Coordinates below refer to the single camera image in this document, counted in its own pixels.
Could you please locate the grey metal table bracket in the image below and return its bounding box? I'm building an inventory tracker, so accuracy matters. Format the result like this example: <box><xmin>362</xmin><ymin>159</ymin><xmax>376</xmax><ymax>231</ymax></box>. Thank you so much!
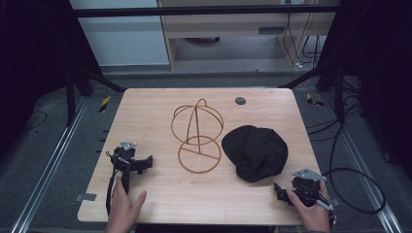
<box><xmin>74</xmin><ymin>192</ymin><xmax>98</xmax><ymax>203</ymax></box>

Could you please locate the black stand leg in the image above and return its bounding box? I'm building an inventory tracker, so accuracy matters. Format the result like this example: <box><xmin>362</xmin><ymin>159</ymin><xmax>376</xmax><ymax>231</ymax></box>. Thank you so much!
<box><xmin>64</xmin><ymin>61</ymin><xmax>126</xmax><ymax>127</ymax></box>
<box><xmin>279</xmin><ymin>62</ymin><xmax>346</xmax><ymax>124</ymax></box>

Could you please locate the golden wire hat stand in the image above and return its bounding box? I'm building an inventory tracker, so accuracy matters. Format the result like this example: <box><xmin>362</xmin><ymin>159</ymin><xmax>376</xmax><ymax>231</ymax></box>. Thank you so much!
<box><xmin>170</xmin><ymin>98</ymin><xmax>225</xmax><ymax>175</ymax></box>

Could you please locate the black yellow striped tape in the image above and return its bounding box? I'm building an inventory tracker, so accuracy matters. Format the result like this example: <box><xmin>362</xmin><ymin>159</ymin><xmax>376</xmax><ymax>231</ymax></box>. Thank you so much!
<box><xmin>305</xmin><ymin>92</ymin><xmax>325</xmax><ymax>108</ymax></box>
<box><xmin>98</xmin><ymin>95</ymin><xmax>112</xmax><ymax>114</ymax></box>

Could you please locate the person's right hand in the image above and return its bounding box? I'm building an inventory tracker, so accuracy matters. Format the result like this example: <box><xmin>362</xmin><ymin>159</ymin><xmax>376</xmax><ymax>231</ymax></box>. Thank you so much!
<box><xmin>286</xmin><ymin>181</ymin><xmax>332</xmax><ymax>233</ymax></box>

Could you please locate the person's left hand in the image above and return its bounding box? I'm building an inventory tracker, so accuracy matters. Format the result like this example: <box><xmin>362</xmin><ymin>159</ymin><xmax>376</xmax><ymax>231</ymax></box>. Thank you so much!
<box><xmin>104</xmin><ymin>176</ymin><xmax>148</xmax><ymax>233</ymax></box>

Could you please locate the aluminium floor rail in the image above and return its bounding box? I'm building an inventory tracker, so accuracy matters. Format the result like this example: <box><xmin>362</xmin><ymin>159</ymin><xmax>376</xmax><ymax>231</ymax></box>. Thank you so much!
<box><xmin>320</xmin><ymin>93</ymin><xmax>404</xmax><ymax>233</ymax></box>
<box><xmin>9</xmin><ymin>96</ymin><xmax>89</xmax><ymax>233</ymax></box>

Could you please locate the bundle of hanging desk cables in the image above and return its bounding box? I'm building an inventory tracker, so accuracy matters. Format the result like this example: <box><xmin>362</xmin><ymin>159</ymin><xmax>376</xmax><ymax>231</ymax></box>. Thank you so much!
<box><xmin>282</xmin><ymin>0</ymin><xmax>323</xmax><ymax>70</ymax></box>

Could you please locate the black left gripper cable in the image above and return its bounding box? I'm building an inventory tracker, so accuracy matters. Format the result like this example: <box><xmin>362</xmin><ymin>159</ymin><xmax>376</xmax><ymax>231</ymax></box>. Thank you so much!
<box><xmin>105</xmin><ymin>151</ymin><xmax>120</xmax><ymax>216</ymax></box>

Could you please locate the black looped floor cable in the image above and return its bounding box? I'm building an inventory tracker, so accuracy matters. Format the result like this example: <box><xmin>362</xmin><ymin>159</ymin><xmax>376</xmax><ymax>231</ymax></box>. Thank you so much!
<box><xmin>322</xmin><ymin>122</ymin><xmax>387</xmax><ymax>216</ymax></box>

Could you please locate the black cap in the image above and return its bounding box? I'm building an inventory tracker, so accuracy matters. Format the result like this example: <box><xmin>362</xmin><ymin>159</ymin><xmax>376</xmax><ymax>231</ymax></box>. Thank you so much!
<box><xmin>221</xmin><ymin>124</ymin><xmax>289</xmax><ymax>183</ymax></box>

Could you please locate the light wooden desk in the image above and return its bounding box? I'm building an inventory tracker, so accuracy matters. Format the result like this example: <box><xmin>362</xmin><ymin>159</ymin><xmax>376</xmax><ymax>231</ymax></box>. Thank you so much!
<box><xmin>156</xmin><ymin>0</ymin><xmax>342</xmax><ymax>71</ymax></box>

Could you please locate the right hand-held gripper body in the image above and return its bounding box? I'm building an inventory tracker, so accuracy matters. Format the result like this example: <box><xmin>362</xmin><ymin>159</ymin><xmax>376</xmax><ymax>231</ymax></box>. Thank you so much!
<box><xmin>291</xmin><ymin>168</ymin><xmax>338</xmax><ymax>225</ymax></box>

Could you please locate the thin black floor cable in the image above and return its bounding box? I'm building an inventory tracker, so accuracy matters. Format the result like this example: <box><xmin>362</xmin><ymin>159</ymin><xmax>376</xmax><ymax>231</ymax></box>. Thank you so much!
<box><xmin>21</xmin><ymin>110</ymin><xmax>49</xmax><ymax>132</ymax></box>

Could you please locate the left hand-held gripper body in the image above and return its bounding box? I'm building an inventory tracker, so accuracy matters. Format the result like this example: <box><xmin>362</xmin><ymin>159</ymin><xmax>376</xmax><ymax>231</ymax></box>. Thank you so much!
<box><xmin>106</xmin><ymin>140</ymin><xmax>144</xmax><ymax>195</ymax></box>

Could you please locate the white cabinet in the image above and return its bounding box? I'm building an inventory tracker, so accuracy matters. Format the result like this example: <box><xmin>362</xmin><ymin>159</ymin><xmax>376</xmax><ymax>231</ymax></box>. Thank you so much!
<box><xmin>69</xmin><ymin>0</ymin><xmax>171</xmax><ymax>68</ymax></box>

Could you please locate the black horizontal frame bar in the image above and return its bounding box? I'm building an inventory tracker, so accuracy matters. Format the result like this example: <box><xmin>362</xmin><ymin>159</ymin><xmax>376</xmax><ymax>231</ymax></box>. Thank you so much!
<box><xmin>71</xmin><ymin>4</ymin><xmax>342</xmax><ymax>18</ymax></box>

